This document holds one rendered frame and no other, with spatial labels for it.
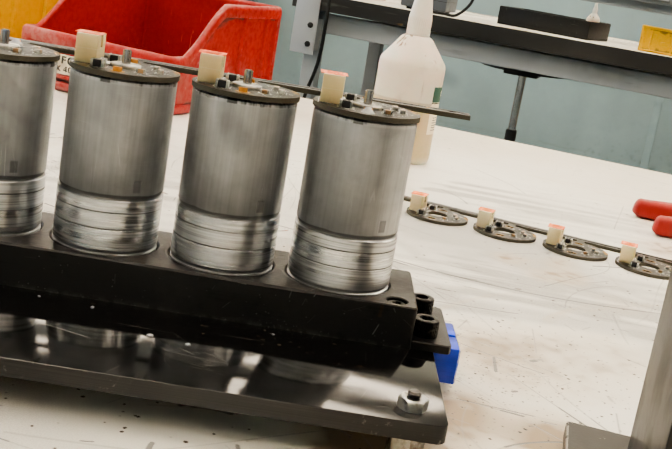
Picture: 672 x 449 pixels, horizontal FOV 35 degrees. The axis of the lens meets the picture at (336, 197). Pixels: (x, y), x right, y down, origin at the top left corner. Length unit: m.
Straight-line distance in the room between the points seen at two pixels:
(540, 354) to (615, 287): 0.09
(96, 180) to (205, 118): 0.03
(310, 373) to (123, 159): 0.06
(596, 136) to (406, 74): 4.13
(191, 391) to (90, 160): 0.06
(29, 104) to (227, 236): 0.05
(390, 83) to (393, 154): 0.29
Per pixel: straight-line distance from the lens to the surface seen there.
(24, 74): 0.25
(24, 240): 0.25
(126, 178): 0.24
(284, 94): 0.24
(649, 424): 0.21
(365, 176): 0.24
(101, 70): 0.24
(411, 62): 0.52
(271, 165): 0.24
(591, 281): 0.38
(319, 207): 0.24
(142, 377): 0.21
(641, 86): 2.56
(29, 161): 0.25
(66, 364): 0.21
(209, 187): 0.24
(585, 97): 4.64
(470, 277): 0.35
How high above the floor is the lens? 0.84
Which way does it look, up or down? 13 degrees down
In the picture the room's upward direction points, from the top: 10 degrees clockwise
